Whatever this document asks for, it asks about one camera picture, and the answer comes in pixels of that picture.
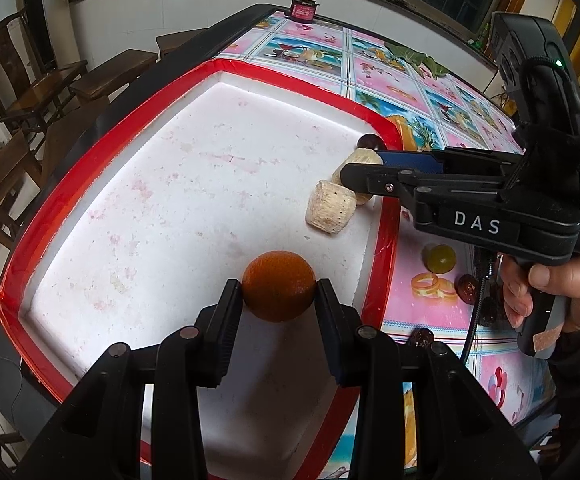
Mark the beige sugarcane piece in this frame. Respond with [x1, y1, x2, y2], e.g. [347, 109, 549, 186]
[331, 147, 385, 206]
[305, 179, 358, 233]

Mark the black cable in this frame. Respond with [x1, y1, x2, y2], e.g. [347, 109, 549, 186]
[460, 252, 498, 366]

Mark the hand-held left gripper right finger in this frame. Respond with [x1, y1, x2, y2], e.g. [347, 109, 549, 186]
[315, 278, 541, 480]

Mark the orange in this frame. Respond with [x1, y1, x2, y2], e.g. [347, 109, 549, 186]
[241, 250, 317, 323]

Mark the pink printed tablecloth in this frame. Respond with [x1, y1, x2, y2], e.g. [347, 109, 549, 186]
[217, 12, 561, 480]

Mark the yellow-green grape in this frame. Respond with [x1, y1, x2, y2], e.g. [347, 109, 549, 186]
[423, 244, 457, 273]

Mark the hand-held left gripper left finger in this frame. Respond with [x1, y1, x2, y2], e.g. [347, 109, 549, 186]
[15, 279, 244, 480]

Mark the white foam tray red rim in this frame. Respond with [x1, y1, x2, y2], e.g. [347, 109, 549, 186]
[0, 57, 403, 471]

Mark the wooden bench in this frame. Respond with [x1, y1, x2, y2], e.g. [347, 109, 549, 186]
[70, 49, 158, 106]
[156, 27, 208, 58]

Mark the wooden chair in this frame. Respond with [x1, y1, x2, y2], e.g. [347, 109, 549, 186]
[0, 130, 43, 261]

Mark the red jar with cork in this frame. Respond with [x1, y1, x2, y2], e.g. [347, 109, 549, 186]
[289, 0, 319, 23]

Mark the wooden armchair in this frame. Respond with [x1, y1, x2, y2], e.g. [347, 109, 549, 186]
[0, 7, 88, 136]

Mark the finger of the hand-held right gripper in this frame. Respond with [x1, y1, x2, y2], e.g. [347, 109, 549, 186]
[340, 162, 510, 202]
[371, 147, 521, 171]

